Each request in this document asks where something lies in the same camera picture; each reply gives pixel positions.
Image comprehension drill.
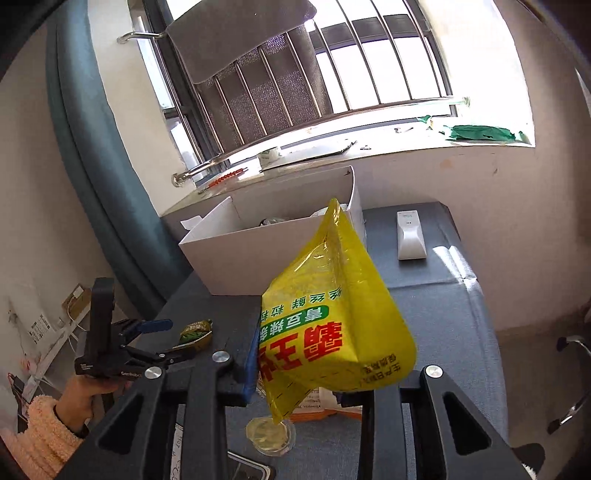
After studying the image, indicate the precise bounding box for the chrome chair base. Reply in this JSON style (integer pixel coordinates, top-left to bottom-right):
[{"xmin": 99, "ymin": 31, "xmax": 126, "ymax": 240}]
[{"xmin": 547, "ymin": 334, "xmax": 591, "ymax": 435}]

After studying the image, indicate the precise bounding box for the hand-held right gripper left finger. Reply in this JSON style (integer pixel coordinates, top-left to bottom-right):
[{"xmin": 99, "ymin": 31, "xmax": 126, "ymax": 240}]
[{"xmin": 55, "ymin": 295, "xmax": 264, "ymax": 480}]

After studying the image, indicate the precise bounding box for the small cardboard box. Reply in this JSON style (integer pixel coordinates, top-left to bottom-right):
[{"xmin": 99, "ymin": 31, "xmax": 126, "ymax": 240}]
[{"xmin": 62, "ymin": 283, "xmax": 92, "ymax": 318}]

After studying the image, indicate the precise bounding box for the white remote control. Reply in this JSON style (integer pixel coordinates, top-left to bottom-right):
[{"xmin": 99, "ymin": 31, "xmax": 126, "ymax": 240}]
[{"xmin": 396, "ymin": 209, "xmax": 428, "ymax": 262}]

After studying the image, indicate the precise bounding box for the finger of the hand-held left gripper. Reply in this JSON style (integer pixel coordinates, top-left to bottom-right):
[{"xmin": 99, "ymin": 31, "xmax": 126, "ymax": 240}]
[
  {"xmin": 117, "ymin": 317, "xmax": 173, "ymax": 347},
  {"xmin": 126, "ymin": 343, "xmax": 199, "ymax": 368}
]

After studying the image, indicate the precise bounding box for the steel window guard rail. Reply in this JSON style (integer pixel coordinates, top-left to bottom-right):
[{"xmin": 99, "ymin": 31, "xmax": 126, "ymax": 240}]
[{"xmin": 117, "ymin": 0, "xmax": 471, "ymax": 188}]

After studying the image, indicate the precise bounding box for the white side shelf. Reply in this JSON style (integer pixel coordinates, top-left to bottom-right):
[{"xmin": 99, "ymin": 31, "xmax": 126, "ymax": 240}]
[{"xmin": 9, "ymin": 302, "xmax": 93, "ymax": 398}]

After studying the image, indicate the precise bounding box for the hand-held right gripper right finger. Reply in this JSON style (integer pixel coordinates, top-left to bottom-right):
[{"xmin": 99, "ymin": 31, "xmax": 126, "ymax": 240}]
[{"xmin": 342, "ymin": 364, "xmax": 532, "ymax": 480}]

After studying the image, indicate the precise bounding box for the teal curtain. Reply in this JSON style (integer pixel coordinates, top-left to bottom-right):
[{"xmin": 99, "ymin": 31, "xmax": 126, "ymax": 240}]
[{"xmin": 45, "ymin": 0, "xmax": 195, "ymax": 315}]

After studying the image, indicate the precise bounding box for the small green snack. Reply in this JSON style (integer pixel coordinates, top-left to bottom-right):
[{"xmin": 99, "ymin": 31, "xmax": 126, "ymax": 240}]
[{"xmin": 178, "ymin": 318, "xmax": 214, "ymax": 352}]

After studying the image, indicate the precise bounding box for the person's left hand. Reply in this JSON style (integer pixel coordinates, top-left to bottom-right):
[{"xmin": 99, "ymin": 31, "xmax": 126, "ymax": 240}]
[{"xmin": 57, "ymin": 374, "xmax": 126, "ymax": 438}]

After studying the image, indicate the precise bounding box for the grey flat board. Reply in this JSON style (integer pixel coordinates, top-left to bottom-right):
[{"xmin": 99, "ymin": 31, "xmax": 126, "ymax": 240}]
[{"xmin": 259, "ymin": 140, "xmax": 359, "ymax": 174}]

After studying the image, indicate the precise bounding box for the red pen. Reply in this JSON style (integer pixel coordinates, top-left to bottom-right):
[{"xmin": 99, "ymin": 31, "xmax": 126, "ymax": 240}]
[{"xmin": 207, "ymin": 168, "xmax": 248, "ymax": 188}]

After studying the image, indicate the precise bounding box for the white cardboard box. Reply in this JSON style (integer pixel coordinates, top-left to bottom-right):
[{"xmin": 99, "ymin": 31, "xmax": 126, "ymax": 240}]
[{"xmin": 178, "ymin": 165, "xmax": 368, "ymax": 296}]

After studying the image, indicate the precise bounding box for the large yellow snack bag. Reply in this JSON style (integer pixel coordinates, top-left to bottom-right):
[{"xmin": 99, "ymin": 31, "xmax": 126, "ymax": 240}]
[{"xmin": 259, "ymin": 198, "xmax": 418, "ymax": 426}]

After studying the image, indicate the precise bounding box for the grey towel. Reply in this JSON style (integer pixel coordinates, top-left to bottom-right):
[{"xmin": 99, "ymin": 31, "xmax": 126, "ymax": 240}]
[{"xmin": 165, "ymin": 0, "xmax": 334, "ymax": 154}]

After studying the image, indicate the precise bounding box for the phone with cartoon case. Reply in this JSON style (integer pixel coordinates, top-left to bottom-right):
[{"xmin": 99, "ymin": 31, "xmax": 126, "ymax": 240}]
[{"xmin": 170, "ymin": 420, "xmax": 278, "ymax": 480}]

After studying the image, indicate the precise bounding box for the green plastic packet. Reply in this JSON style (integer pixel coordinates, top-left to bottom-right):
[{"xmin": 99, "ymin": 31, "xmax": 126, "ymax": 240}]
[{"xmin": 444, "ymin": 123, "xmax": 519, "ymax": 144}]

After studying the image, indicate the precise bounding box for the person's left forearm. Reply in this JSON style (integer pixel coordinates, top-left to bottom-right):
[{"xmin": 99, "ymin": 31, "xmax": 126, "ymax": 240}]
[{"xmin": 0, "ymin": 394, "xmax": 89, "ymax": 480}]

